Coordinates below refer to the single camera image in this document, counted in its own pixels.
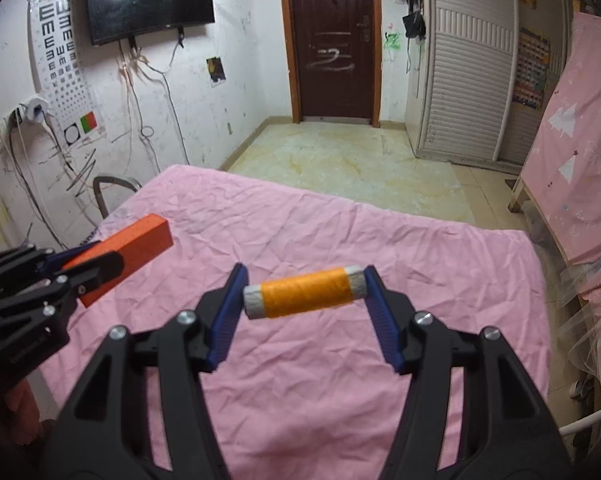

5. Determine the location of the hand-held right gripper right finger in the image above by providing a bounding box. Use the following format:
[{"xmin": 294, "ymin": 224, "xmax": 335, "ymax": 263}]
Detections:
[{"xmin": 363, "ymin": 265, "xmax": 568, "ymax": 480}]

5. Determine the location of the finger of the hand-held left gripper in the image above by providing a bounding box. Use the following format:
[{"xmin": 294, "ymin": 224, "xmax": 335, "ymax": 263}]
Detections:
[
  {"xmin": 55, "ymin": 251, "xmax": 126, "ymax": 297},
  {"xmin": 28, "ymin": 244, "xmax": 104, "ymax": 281}
]

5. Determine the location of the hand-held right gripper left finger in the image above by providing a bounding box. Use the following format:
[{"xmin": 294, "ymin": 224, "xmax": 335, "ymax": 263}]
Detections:
[{"xmin": 40, "ymin": 262, "xmax": 251, "ymax": 480}]

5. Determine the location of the orange rectangular block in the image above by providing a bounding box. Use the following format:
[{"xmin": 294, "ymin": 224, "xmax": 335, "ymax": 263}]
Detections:
[{"xmin": 60, "ymin": 213, "xmax": 174, "ymax": 307}]

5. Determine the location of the orange thread spool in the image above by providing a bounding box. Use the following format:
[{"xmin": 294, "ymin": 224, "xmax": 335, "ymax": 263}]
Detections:
[{"xmin": 243, "ymin": 263, "xmax": 368, "ymax": 322}]

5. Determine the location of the person's left forearm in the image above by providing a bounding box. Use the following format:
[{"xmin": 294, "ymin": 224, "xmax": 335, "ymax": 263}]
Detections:
[{"xmin": 5, "ymin": 377, "xmax": 44, "ymax": 446}]

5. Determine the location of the grey metal chair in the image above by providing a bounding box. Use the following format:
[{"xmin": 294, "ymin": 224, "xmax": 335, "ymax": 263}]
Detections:
[{"xmin": 93, "ymin": 175, "xmax": 141, "ymax": 221}]

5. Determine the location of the pink tablecloth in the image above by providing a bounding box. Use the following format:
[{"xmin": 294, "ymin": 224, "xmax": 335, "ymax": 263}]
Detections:
[{"xmin": 38, "ymin": 164, "xmax": 553, "ymax": 480}]

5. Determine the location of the white plug adapter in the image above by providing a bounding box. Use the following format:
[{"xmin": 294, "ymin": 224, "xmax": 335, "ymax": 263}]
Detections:
[{"xmin": 18, "ymin": 100, "xmax": 51, "ymax": 128}]

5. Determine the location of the white gauze net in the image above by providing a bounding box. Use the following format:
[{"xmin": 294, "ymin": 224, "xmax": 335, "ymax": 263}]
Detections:
[{"xmin": 527, "ymin": 200, "xmax": 601, "ymax": 376}]

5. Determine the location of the eye chart poster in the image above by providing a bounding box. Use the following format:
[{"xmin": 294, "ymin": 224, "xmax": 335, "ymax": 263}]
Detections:
[{"xmin": 28, "ymin": 0, "xmax": 106, "ymax": 148}]

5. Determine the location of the white louvered wardrobe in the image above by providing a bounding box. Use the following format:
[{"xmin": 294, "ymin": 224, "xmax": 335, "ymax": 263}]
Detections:
[{"xmin": 404, "ymin": 0, "xmax": 576, "ymax": 166}]

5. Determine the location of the pink tree print curtain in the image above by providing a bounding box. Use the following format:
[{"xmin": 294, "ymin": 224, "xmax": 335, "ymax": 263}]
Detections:
[{"xmin": 520, "ymin": 10, "xmax": 601, "ymax": 411}]

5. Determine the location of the dark brown door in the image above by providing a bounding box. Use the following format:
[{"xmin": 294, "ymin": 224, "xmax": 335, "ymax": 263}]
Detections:
[{"xmin": 278, "ymin": 0, "xmax": 382, "ymax": 127}]

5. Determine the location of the black hanging bag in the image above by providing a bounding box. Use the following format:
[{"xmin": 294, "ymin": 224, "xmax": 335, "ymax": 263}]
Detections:
[{"xmin": 403, "ymin": 10, "xmax": 427, "ymax": 40}]

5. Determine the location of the dark cable bundle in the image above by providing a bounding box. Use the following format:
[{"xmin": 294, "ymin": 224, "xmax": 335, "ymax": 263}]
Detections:
[{"xmin": 5, "ymin": 115, "xmax": 88, "ymax": 251}]

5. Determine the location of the black wall cable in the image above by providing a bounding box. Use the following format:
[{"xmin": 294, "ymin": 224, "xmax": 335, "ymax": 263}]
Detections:
[{"xmin": 118, "ymin": 35, "xmax": 191, "ymax": 167}]

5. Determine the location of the wooden bed frame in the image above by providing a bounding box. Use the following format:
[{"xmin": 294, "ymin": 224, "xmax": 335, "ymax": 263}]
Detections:
[{"xmin": 507, "ymin": 175, "xmax": 531, "ymax": 213}]

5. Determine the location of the black wall television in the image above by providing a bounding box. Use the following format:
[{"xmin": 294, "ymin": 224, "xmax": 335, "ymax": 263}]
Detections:
[{"xmin": 85, "ymin": 0, "xmax": 216, "ymax": 47}]

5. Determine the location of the colourful grid wall poster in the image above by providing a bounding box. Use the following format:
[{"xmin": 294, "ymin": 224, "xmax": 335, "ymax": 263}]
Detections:
[{"xmin": 513, "ymin": 27, "xmax": 551, "ymax": 110}]

